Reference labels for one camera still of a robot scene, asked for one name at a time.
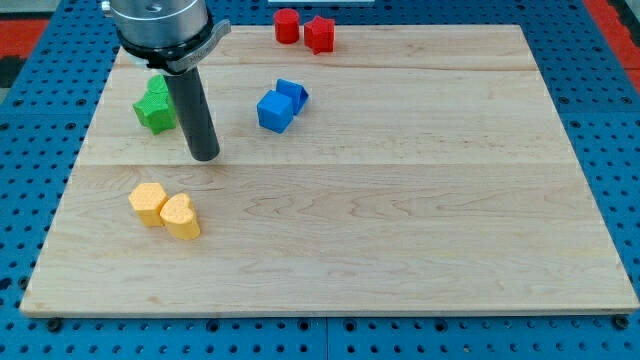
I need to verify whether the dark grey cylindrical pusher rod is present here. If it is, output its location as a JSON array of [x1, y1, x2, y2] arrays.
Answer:
[[164, 68, 220, 162]]

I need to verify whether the blue triangle block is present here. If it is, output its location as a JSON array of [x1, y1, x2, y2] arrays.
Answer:
[[276, 79, 309, 115]]

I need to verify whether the green round block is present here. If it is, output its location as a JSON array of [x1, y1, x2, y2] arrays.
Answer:
[[146, 75, 169, 94]]

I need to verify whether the green star block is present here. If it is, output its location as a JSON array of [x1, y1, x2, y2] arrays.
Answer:
[[132, 92, 176, 135]]

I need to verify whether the blue cube block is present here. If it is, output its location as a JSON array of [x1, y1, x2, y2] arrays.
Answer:
[[257, 90, 294, 133]]

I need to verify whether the yellow pentagon block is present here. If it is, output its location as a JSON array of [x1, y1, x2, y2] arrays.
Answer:
[[128, 182, 168, 227]]

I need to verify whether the red cylinder block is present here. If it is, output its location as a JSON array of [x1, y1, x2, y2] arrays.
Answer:
[[273, 8, 300, 44]]

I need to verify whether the yellow heart block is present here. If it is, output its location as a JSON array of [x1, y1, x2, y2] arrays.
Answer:
[[160, 193, 201, 240]]

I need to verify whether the red star block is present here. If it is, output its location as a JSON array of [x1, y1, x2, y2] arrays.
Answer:
[[303, 16, 335, 55]]

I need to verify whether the light wooden board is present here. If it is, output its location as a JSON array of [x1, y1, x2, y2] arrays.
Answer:
[[21, 25, 639, 318]]

